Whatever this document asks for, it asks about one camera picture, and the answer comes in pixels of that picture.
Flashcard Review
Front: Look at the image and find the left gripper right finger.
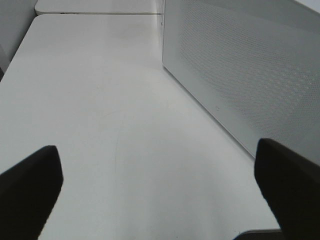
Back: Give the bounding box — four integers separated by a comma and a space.
254, 138, 320, 240

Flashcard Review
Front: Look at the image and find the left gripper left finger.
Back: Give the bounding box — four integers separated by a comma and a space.
0, 145, 64, 240

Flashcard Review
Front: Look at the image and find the white microwave door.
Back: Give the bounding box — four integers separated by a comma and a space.
162, 0, 320, 163

